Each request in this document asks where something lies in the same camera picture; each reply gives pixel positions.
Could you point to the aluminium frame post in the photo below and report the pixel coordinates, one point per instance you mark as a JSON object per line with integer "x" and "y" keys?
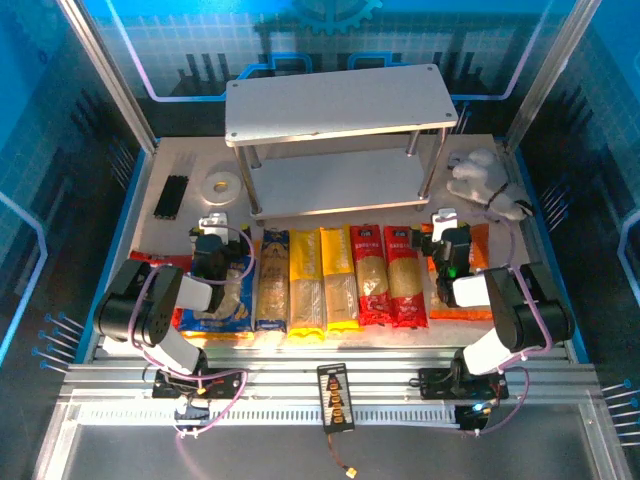
{"x": 116, "y": 85}
{"x": 542, "y": 85}

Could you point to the white plush toy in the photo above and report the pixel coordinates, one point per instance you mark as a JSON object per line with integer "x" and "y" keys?
{"x": 480, "y": 175}

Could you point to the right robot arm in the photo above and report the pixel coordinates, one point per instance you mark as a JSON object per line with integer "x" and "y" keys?
{"x": 520, "y": 310}

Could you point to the blue orecchiette pasta bag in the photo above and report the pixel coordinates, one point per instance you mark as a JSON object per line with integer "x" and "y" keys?
{"x": 240, "y": 300}

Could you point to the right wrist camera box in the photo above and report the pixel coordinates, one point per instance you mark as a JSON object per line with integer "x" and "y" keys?
{"x": 445, "y": 221}

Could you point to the black power distribution board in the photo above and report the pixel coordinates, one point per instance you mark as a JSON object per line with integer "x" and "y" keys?
{"x": 336, "y": 397}

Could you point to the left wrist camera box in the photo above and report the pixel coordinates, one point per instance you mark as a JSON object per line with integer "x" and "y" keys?
{"x": 214, "y": 222}

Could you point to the small black controller board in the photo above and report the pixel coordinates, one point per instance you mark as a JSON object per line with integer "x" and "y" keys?
{"x": 470, "y": 417}

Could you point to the red macaroni bag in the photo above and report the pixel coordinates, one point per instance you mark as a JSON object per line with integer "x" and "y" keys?
{"x": 165, "y": 260}

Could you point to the red spaghetti bag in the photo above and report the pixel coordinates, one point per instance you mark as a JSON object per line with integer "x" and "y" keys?
{"x": 406, "y": 275}
{"x": 371, "y": 275}

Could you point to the black ridged block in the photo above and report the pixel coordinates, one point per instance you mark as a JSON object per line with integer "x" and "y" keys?
{"x": 171, "y": 196}

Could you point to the yellow spaghetti bag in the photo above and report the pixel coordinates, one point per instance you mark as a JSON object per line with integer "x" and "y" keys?
{"x": 306, "y": 280}
{"x": 340, "y": 280}

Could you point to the aluminium frame rail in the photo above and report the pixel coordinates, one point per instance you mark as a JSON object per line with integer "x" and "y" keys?
{"x": 290, "y": 365}

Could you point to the orange pasta bag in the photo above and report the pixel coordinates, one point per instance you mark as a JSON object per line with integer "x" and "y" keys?
{"x": 481, "y": 245}

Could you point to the white two-tier shelf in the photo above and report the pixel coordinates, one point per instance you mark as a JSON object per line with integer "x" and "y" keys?
{"x": 340, "y": 100}

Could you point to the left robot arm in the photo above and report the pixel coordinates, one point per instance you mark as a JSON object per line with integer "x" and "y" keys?
{"x": 150, "y": 310}

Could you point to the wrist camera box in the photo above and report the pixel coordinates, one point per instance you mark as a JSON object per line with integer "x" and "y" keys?
{"x": 214, "y": 222}
{"x": 445, "y": 221}

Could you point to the blue spaghetti bag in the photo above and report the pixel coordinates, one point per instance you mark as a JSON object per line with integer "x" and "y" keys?
{"x": 272, "y": 280}

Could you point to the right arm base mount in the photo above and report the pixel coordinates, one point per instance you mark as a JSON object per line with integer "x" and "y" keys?
{"x": 432, "y": 385}

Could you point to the white tape roll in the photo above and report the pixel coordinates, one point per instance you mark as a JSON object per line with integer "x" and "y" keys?
{"x": 222, "y": 186}

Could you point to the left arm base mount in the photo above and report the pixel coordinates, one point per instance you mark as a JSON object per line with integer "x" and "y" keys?
{"x": 222, "y": 382}

